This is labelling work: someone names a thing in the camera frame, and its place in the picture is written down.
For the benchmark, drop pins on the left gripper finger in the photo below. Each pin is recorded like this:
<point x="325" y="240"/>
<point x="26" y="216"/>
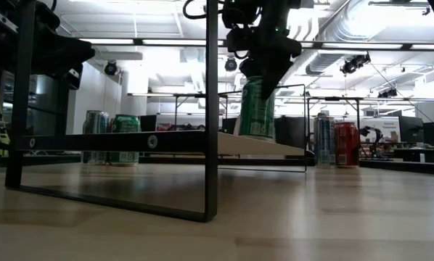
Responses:
<point x="82" y="52"/>

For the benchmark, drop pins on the black table frame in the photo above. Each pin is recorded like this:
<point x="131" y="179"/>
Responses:
<point x="402" y="167"/>

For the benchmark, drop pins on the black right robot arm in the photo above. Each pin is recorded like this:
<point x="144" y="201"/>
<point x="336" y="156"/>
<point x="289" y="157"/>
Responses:
<point x="275" y="14"/>

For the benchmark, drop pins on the red and white box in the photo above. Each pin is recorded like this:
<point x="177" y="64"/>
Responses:
<point x="164" y="127"/>

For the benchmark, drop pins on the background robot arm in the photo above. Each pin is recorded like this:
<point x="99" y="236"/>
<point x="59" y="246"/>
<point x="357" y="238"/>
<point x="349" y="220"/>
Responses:
<point x="364" y="131"/>

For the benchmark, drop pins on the yellow green container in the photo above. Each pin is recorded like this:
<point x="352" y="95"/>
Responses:
<point x="3" y="139"/>

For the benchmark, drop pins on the long ceiling light strip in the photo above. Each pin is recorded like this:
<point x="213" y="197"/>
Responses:
<point x="362" y="46"/>

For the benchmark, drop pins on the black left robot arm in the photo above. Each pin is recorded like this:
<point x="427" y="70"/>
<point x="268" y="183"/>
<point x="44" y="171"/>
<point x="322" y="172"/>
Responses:
<point x="44" y="25"/>

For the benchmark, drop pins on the red cola can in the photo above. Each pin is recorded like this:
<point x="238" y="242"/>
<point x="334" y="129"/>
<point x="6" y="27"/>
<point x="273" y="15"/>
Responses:
<point x="347" y="145"/>

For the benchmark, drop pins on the white sign board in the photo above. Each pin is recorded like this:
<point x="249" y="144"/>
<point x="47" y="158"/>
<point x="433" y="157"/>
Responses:
<point x="389" y="127"/>

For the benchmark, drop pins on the green soda can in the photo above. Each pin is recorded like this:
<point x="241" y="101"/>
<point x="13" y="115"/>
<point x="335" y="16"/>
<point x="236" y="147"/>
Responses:
<point x="255" y="116"/>
<point x="125" y="124"/>

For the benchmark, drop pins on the tall can with blue tab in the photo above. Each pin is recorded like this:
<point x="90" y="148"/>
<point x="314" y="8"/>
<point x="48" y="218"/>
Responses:
<point x="324" y="141"/>
<point x="95" y="123"/>

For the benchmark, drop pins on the black track light cluster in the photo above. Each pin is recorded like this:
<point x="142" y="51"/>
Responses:
<point x="387" y="93"/>
<point x="355" y="63"/>

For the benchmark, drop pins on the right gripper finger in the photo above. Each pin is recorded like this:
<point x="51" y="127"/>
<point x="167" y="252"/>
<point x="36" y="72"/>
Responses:
<point x="271" y="74"/>
<point x="247" y="68"/>

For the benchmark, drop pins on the silver ventilation duct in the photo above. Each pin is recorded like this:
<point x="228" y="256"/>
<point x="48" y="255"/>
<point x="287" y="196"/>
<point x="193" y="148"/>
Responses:
<point x="329" y="69"/>

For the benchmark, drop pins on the black ceiling spotlight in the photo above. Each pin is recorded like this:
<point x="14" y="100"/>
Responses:
<point x="110" y="69"/>
<point x="231" y="65"/>

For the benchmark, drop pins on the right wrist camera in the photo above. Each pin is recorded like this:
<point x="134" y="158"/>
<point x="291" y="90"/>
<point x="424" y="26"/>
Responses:
<point x="238" y="40"/>

